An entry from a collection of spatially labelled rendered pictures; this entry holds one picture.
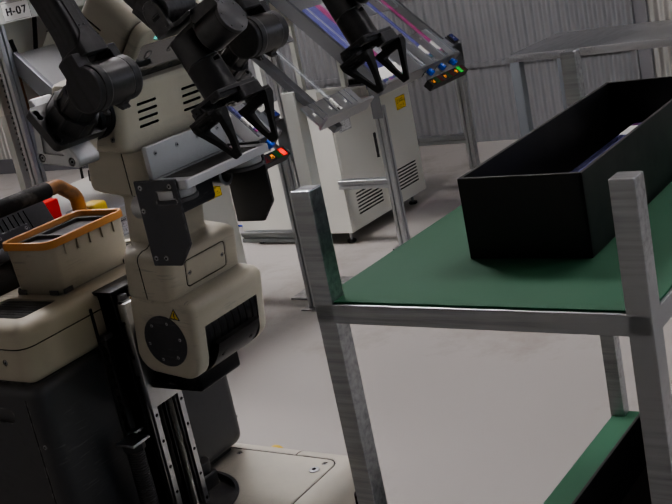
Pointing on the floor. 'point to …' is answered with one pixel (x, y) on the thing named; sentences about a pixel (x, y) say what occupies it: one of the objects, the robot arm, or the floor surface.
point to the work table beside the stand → (652, 37)
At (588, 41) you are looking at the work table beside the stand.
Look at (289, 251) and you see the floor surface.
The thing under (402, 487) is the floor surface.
